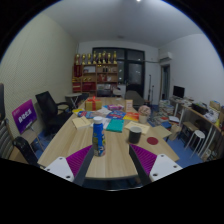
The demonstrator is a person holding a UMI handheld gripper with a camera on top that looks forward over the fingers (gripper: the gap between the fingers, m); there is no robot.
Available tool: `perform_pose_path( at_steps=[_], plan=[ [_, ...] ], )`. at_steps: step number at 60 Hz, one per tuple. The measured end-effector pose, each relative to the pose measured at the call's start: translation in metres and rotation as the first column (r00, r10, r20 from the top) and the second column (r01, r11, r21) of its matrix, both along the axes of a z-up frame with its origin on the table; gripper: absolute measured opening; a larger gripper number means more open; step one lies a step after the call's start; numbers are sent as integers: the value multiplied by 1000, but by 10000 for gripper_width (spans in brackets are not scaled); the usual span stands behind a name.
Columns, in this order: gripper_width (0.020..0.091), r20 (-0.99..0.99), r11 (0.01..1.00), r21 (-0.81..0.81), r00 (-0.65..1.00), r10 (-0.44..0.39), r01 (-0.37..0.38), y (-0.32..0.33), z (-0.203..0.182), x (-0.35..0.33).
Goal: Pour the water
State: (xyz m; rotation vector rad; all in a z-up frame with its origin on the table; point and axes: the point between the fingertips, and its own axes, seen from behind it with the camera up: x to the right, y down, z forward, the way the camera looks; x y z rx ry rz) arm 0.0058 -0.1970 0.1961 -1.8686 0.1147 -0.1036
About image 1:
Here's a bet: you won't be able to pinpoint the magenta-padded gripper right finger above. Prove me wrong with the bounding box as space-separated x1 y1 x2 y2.
128 143 184 186

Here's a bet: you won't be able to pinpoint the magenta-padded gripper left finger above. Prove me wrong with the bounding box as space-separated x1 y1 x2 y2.
44 144 96 187

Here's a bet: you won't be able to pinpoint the blue drink bottle white cap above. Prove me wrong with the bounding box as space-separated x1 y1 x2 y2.
92 116 107 158

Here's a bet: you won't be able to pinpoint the brown paper envelope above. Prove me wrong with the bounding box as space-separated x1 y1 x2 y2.
152 124 173 139

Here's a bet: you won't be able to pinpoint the black cup white inside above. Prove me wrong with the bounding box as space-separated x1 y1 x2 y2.
128 126 143 145

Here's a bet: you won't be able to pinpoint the grey striped chair black armrest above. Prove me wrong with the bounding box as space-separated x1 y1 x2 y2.
0 118 41 168

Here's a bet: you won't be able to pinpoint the large manila envelope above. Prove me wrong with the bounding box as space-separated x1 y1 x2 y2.
124 120 151 135

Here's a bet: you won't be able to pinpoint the white round stool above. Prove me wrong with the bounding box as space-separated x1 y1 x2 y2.
184 129 207 155

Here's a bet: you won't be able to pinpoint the small beige envelope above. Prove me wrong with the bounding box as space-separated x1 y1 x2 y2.
71 115 93 130

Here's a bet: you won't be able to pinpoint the pink flowers in white pot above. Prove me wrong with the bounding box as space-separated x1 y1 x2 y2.
137 104 152 125

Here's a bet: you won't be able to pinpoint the stack of books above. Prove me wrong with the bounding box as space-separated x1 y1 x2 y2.
157 99 176 118

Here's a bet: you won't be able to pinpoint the orange book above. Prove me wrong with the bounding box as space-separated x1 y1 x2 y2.
122 111 140 123

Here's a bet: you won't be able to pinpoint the black office chair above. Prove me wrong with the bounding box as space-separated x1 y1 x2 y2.
35 90 73 136

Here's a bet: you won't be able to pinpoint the teal notebook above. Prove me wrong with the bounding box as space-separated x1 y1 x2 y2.
106 118 125 133

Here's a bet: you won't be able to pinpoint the long wooden side desk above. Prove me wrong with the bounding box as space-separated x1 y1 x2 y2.
169 96 224 158

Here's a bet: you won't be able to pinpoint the purple sign board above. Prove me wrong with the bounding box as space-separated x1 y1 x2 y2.
11 98 38 135

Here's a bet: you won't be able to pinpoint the white paper document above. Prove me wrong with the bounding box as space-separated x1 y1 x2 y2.
90 116 113 130

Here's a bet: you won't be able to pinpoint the standing orange white card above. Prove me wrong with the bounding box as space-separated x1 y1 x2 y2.
124 99 134 113

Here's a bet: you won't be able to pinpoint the blue printed booklet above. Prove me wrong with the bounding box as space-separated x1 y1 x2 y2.
105 110 127 121

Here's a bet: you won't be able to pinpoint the small round white table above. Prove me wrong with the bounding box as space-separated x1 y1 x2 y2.
64 92 83 108

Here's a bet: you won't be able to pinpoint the grey upholstered chair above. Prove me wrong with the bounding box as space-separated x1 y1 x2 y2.
124 89 145 108

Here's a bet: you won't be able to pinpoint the pink patterned box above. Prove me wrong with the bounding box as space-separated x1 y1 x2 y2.
107 103 125 111

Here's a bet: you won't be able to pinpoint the black computer monitor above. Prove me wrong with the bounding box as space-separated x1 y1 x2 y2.
172 85 186 99

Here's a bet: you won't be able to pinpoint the black microphone stand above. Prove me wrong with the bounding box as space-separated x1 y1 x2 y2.
146 73 156 103

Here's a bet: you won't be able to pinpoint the wooden shelf unit with trophies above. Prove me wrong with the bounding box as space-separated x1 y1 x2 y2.
71 50 120 98

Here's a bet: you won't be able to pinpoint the dark glass door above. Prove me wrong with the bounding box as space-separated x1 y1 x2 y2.
92 47 146 98

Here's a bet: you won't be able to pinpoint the white wall air conditioner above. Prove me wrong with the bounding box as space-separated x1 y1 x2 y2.
158 51 174 63

